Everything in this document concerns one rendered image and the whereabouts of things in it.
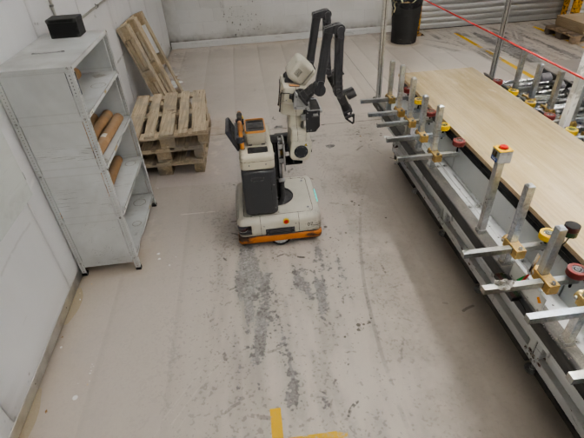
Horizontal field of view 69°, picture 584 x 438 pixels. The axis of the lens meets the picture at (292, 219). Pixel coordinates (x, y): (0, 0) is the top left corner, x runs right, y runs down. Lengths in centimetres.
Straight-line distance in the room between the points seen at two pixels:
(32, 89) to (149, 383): 183
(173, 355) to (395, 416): 136
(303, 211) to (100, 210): 147
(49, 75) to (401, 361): 261
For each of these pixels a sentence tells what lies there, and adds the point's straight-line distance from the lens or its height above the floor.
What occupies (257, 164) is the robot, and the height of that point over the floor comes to 74.
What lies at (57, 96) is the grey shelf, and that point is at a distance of 291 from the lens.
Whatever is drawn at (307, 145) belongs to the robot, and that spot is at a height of 77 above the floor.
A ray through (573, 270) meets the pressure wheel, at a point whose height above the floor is 91.
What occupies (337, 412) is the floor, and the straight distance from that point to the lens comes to 256.
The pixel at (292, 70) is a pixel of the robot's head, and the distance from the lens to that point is 302.
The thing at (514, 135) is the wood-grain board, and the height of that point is 90.
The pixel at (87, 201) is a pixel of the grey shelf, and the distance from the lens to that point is 323.
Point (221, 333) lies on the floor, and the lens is 292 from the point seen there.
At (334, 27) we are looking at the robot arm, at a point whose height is 161.
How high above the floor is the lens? 224
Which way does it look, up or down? 37 degrees down
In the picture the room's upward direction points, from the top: 3 degrees counter-clockwise
